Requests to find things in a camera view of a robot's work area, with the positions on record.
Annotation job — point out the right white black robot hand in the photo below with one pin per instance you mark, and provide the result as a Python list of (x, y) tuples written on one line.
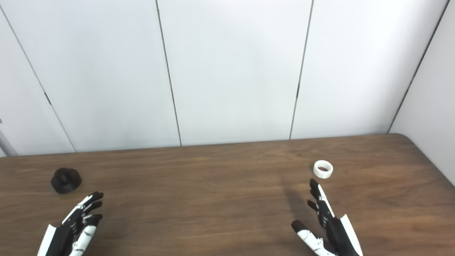
[(336, 234)]

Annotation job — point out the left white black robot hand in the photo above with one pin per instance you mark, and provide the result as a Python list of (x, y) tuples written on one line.
[(60, 238)]

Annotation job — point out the round black plastic part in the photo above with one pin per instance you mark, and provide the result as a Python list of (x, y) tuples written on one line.
[(66, 181)]

